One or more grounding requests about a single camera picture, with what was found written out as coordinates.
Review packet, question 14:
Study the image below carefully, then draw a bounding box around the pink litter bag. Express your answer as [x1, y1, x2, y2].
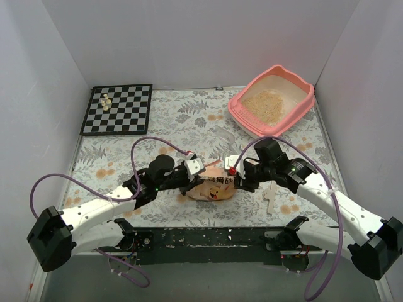
[186, 159, 237, 201]

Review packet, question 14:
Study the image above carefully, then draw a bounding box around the beige bag clip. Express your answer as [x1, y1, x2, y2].
[263, 181, 277, 215]

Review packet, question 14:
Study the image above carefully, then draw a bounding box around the clear plastic scoop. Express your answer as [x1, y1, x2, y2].
[215, 125, 242, 156]

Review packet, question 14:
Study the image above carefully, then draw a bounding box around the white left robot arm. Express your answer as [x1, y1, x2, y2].
[27, 154, 205, 272]

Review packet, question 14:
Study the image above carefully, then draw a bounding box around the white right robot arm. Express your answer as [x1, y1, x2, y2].
[225, 137, 402, 280]

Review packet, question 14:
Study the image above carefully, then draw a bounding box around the pink litter box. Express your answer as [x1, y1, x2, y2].
[227, 65, 315, 138]

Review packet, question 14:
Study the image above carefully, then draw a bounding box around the floral table mat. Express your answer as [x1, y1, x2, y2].
[62, 89, 334, 227]

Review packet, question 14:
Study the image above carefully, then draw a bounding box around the black white chessboard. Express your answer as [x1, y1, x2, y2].
[80, 84, 153, 137]

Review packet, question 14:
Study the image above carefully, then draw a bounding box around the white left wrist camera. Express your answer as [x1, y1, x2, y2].
[184, 151, 206, 182]

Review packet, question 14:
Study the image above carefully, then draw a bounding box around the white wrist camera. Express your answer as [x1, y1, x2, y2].
[184, 151, 206, 182]
[224, 155, 245, 179]

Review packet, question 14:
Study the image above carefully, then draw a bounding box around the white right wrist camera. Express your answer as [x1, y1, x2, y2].
[224, 155, 245, 179]

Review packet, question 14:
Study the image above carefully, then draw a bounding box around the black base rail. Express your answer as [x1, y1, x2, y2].
[101, 227, 309, 270]

